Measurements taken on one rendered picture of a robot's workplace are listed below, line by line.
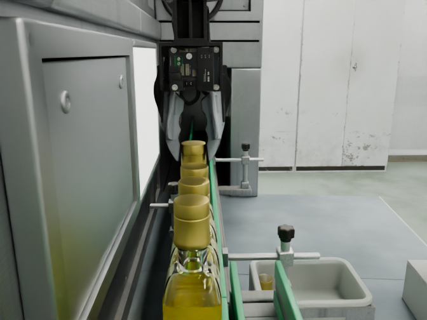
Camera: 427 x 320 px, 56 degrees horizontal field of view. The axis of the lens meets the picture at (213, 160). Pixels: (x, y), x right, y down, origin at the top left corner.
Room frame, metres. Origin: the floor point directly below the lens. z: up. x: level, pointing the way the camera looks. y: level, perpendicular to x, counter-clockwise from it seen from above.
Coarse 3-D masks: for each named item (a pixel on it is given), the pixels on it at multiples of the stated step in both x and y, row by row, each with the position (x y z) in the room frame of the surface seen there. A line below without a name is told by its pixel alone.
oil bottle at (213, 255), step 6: (174, 246) 0.40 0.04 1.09; (210, 246) 0.40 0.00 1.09; (216, 246) 0.41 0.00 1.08; (174, 252) 0.39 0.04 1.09; (210, 252) 0.39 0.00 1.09; (216, 252) 0.40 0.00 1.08; (174, 258) 0.39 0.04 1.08; (210, 258) 0.38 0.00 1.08; (216, 258) 0.39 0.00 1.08; (216, 264) 0.38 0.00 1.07
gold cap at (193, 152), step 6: (186, 144) 0.51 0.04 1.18; (192, 144) 0.51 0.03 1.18; (198, 144) 0.51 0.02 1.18; (204, 144) 0.52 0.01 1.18; (186, 150) 0.51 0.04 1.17; (192, 150) 0.51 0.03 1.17; (198, 150) 0.51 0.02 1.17; (204, 150) 0.52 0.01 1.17; (186, 156) 0.51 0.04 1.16; (192, 156) 0.51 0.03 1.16; (198, 156) 0.51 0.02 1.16; (204, 156) 0.52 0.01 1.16; (186, 162) 0.51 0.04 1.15; (192, 162) 0.51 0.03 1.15; (198, 162) 0.51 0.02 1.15; (204, 162) 0.52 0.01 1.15
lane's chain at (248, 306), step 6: (246, 306) 0.59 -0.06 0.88; (252, 306) 0.59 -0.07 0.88; (258, 306) 0.59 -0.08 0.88; (264, 306) 0.59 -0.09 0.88; (270, 306) 0.59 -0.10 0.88; (246, 312) 0.57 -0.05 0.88; (252, 312) 0.57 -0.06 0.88; (258, 312) 0.57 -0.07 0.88; (264, 312) 0.57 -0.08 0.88; (270, 312) 0.57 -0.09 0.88; (246, 318) 0.56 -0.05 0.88; (252, 318) 0.56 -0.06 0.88; (258, 318) 0.56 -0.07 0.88; (264, 318) 0.56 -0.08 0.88; (270, 318) 0.56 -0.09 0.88; (276, 318) 0.56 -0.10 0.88
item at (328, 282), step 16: (256, 272) 0.76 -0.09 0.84; (272, 272) 0.81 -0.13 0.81; (288, 272) 0.81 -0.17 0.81; (304, 272) 0.81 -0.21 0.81; (320, 272) 0.81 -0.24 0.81; (336, 272) 0.81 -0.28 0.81; (352, 272) 0.76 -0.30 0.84; (256, 288) 0.70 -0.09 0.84; (304, 288) 0.81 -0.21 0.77; (320, 288) 0.81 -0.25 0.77; (336, 288) 0.81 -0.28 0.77; (352, 288) 0.74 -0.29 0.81; (304, 304) 0.65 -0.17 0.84; (320, 304) 0.65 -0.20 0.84; (336, 304) 0.65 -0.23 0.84; (352, 304) 0.65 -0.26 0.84; (368, 304) 0.66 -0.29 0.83
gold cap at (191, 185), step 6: (180, 180) 0.41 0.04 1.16; (186, 180) 0.41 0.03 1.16; (192, 180) 0.41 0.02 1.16; (198, 180) 0.41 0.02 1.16; (204, 180) 0.41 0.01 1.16; (180, 186) 0.40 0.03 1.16; (186, 186) 0.39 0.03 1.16; (192, 186) 0.39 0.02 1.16; (198, 186) 0.39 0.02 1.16; (204, 186) 0.39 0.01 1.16; (180, 192) 0.40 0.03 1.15; (186, 192) 0.39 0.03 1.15; (192, 192) 0.39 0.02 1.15; (198, 192) 0.39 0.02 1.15; (204, 192) 0.39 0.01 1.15
